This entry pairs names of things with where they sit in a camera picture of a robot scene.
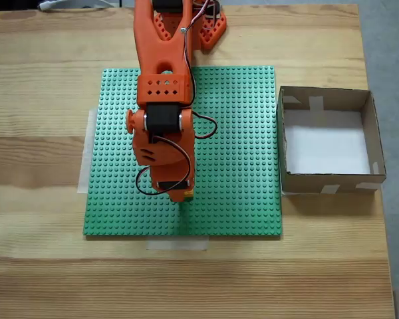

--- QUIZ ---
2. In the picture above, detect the green lego baseplate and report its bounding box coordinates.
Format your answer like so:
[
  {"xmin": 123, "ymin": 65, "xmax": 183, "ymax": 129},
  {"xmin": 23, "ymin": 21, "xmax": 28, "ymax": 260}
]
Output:
[{"xmin": 82, "ymin": 65, "xmax": 283, "ymax": 240}]

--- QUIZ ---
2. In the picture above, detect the open cardboard box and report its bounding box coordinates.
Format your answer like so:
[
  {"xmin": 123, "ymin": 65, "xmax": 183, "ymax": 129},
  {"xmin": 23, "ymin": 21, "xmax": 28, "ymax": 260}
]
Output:
[{"xmin": 276, "ymin": 85, "xmax": 387, "ymax": 196}]

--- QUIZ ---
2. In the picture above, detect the wide masking tape strip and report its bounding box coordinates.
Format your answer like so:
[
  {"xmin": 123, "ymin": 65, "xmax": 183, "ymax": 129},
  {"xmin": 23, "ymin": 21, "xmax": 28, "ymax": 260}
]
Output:
[{"xmin": 76, "ymin": 106, "xmax": 99, "ymax": 194}]

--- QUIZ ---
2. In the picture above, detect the servo cable on arm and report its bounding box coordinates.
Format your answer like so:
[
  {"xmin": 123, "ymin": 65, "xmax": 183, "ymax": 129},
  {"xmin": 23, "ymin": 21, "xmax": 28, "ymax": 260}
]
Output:
[{"xmin": 134, "ymin": 0, "xmax": 219, "ymax": 197}]

